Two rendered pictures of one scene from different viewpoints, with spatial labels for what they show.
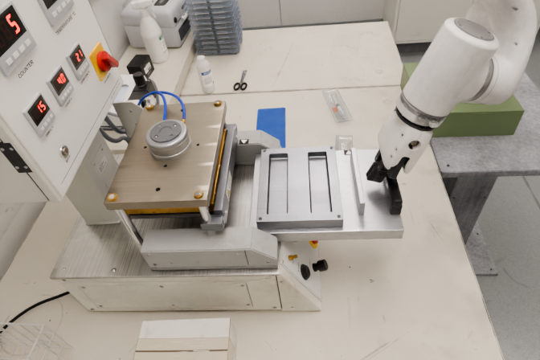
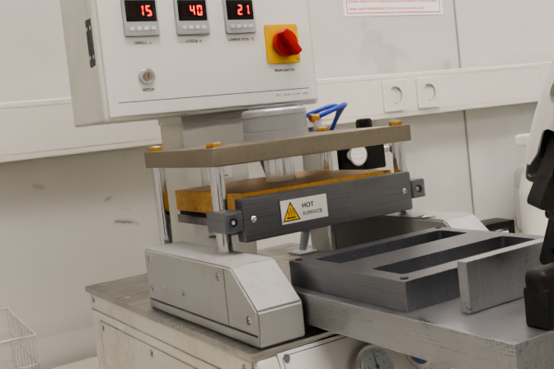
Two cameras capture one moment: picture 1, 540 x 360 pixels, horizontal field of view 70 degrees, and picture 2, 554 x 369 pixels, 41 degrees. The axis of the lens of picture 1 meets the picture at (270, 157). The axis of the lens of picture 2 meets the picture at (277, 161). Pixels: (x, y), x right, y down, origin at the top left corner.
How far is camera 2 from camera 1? 0.69 m
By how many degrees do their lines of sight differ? 61
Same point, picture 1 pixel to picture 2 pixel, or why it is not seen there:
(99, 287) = (111, 332)
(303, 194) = (400, 257)
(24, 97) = not seen: outside the picture
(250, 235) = (255, 260)
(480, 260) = not seen: outside the picture
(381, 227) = (472, 330)
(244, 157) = not seen: hidden behind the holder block
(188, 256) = (176, 273)
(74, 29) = not seen: outside the picture
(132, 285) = (132, 338)
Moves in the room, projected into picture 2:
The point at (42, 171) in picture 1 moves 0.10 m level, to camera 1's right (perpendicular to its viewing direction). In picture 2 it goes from (103, 67) to (143, 57)
